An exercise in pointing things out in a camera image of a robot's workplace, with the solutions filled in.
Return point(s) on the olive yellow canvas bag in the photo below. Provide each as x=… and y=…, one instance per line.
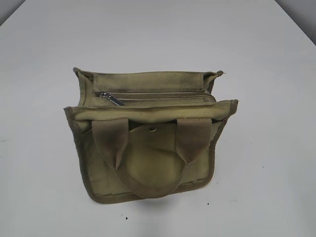
x=160, y=142

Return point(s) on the silver metal zipper pull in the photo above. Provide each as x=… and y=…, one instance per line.
x=111, y=98

